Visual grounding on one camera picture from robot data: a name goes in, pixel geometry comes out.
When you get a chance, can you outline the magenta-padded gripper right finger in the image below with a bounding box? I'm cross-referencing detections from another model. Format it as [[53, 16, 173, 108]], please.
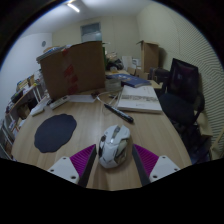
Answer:
[[131, 143, 181, 187]]

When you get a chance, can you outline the white remote control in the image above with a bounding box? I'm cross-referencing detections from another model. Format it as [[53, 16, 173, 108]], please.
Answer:
[[48, 95, 70, 110]]

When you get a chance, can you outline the white and grey computer mouse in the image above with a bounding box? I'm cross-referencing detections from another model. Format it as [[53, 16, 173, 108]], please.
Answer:
[[97, 124, 134, 170]]

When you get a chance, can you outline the tall open cardboard box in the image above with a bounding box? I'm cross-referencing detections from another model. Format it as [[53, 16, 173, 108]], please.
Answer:
[[135, 39, 160, 74]]

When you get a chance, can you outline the black office chair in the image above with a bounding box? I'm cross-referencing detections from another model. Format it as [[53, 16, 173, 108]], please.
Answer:
[[158, 57, 206, 158]]

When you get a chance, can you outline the black marker pen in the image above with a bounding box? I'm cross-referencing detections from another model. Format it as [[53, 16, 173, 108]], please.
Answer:
[[103, 103, 135, 124]]

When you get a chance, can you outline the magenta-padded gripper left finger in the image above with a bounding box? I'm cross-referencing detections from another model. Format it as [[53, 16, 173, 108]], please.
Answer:
[[47, 143, 98, 189]]

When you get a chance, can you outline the blue book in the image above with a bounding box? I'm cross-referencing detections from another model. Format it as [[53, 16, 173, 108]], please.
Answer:
[[106, 73, 153, 89]]

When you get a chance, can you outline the black bag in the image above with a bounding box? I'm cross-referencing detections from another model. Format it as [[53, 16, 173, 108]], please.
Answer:
[[106, 58, 124, 71]]

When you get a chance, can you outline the ceiling light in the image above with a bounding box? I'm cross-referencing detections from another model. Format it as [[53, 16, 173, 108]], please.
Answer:
[[66, 2, 81, 14]]

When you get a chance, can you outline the clear plastic container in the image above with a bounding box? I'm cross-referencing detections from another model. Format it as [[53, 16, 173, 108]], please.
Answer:
[[104, 78, 123, 93]]

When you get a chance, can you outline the white cable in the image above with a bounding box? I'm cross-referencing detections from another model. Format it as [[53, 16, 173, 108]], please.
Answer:
[[95, 92, 121, 116]]

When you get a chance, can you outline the dark grey scalloped mouse pad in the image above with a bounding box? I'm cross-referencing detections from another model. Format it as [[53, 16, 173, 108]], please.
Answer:
[[33, 113, 78, 154]]

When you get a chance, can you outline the wall window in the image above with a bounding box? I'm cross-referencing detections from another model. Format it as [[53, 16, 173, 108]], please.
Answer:
[[80, 21, 102, 43]]

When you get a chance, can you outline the white book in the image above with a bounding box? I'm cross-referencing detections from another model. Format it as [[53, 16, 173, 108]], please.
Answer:
[[116, 84, 163, 115]]

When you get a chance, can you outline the large brown cardboard box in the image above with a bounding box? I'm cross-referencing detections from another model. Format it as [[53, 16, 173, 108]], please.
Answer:
[[39, 40, 107, 100]]

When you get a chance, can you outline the shelf unit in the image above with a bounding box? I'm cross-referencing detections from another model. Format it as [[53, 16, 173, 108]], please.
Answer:
[[0, 73, 46, 161]]

